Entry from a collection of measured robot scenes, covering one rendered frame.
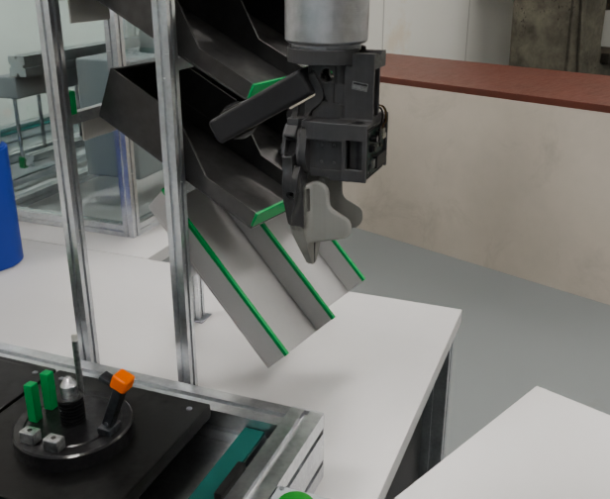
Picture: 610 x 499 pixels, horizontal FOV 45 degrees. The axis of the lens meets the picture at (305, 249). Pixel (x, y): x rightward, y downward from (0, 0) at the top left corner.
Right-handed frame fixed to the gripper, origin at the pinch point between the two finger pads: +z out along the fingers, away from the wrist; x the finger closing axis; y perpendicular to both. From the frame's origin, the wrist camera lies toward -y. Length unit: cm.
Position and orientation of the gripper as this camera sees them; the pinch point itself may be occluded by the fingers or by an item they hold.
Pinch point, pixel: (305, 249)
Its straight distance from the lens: 74.8
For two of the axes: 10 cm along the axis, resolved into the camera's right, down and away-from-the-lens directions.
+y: 9.3, 1.3, -3.4
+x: 3.7, -3.4, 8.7
